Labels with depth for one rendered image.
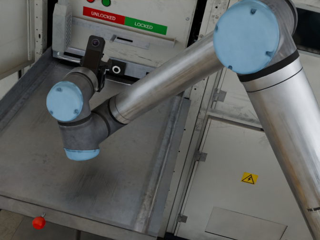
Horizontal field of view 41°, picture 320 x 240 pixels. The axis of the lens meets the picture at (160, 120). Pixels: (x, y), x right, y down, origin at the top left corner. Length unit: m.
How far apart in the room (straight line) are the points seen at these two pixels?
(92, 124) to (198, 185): 0.88
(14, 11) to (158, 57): 0.55
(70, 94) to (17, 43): 0.69
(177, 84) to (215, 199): 1.00
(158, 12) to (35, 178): 0.73
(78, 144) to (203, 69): 0.38
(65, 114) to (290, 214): 1.23
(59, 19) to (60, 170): 0.56
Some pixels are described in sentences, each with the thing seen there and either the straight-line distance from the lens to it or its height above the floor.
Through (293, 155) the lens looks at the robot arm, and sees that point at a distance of 0.81.
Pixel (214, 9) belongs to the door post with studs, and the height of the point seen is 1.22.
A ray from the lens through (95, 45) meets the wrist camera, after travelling 1.23.
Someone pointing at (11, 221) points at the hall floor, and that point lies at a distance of 2.25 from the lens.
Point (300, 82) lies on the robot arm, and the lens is 0.79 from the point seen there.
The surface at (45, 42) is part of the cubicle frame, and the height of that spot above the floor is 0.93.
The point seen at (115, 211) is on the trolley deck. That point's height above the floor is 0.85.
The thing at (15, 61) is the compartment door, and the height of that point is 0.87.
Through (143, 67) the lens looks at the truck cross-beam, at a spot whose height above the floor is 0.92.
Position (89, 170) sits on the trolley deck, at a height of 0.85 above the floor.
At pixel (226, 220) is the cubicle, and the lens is 2.04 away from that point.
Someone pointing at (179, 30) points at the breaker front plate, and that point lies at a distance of 1.58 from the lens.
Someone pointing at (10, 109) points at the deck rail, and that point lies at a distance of 1.50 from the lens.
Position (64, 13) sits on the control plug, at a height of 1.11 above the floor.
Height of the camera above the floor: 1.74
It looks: 36 degrees down
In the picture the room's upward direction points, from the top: 12 degrees clockwise
